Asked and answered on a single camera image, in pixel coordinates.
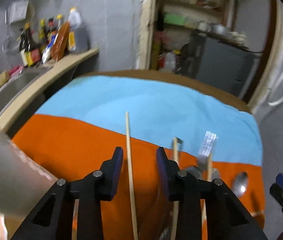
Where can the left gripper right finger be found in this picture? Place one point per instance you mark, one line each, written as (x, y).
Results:
(227, 218)

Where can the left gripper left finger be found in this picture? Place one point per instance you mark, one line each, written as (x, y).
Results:
(52, 217)

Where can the large silver spoon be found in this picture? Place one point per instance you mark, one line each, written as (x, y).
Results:
(240, 183)

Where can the wooden chopstick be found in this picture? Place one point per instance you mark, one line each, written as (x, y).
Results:
(176, 204)
(130, 179)
(208, 178)

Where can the silver fork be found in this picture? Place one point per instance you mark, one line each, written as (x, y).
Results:
(205, 150)

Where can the kitchen counter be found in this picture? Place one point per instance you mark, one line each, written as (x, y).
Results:
(26, 96)

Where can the silver spoon middle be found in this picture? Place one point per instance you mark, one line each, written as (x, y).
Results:
(198, 174)

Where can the orange cloth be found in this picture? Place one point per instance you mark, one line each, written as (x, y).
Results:
(71, 149)

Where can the light blue cloth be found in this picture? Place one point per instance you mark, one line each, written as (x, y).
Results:
(158, 112)

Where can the steel sink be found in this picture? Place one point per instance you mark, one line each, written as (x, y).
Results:
(16, 85)

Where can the yellow sponge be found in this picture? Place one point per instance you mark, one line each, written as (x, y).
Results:
(4, 77)

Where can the grey cabinet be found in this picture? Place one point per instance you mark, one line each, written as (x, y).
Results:
(217, 64)

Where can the metal pot on cabinet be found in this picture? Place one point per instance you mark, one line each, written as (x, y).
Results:
(219, 29)

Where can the brown sauce pouch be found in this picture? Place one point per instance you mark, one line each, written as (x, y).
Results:
(58, 49)

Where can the dark soy sauce bottle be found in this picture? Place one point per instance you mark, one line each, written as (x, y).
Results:
(31, 49)

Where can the large clear oil jug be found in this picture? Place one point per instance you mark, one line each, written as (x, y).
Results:
(77, 39)

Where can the green box on shelf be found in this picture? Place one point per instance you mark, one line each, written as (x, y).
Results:
(173, 19)

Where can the wooden shelf unit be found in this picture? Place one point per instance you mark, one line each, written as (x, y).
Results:
(191, 12)

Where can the hanging wire strainer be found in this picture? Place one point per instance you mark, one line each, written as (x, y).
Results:
(8, 44)

